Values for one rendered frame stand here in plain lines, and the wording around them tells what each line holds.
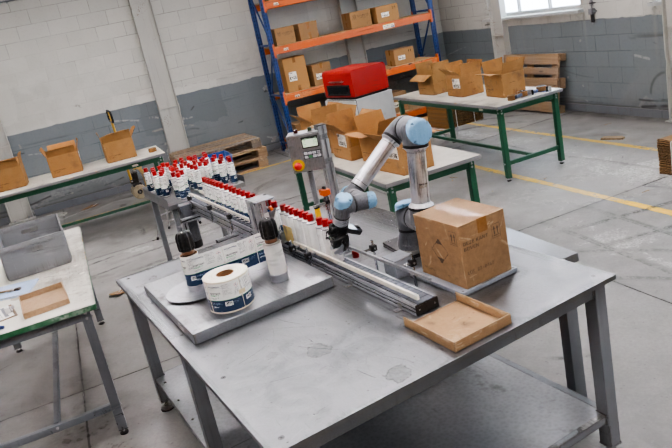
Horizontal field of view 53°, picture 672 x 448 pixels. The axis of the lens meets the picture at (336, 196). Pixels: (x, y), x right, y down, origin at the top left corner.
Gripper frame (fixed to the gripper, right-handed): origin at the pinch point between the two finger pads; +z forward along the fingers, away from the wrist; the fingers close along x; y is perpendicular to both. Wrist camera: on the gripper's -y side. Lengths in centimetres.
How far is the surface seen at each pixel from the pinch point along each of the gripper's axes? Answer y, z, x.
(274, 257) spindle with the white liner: 30.2, -2.5, -9.3
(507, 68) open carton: -355, 115, -229
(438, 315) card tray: 0, -27, 66
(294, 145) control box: -1, -29, -49
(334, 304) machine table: 21.2, -3.8, 27.7
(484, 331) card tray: 0, -41, 88
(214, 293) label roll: 63, -4, -2
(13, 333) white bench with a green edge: 141, 62, -77
